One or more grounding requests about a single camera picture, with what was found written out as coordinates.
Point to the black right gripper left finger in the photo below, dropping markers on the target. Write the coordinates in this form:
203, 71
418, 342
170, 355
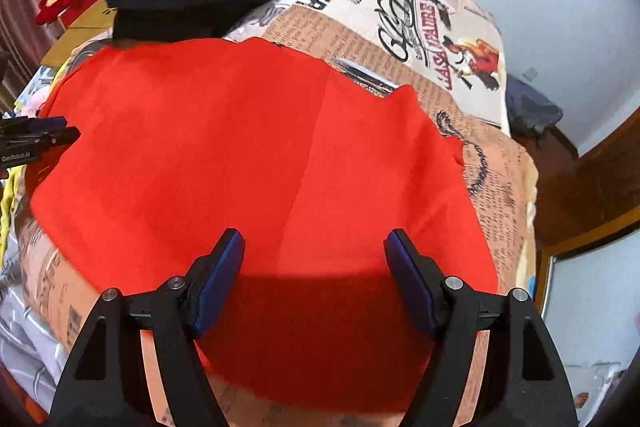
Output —
104, 380

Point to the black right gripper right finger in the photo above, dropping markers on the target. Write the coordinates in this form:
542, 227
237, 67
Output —
524, 381

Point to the red large garment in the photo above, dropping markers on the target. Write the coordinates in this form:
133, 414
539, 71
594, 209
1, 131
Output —
179, 142

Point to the brown cardboard box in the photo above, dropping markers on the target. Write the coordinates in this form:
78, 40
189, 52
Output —
97, 19

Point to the dark blue cloth bundle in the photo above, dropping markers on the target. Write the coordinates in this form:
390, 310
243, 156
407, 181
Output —
530, 113

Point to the newspaper print bed cover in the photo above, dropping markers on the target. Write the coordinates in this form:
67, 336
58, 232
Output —
451, 53

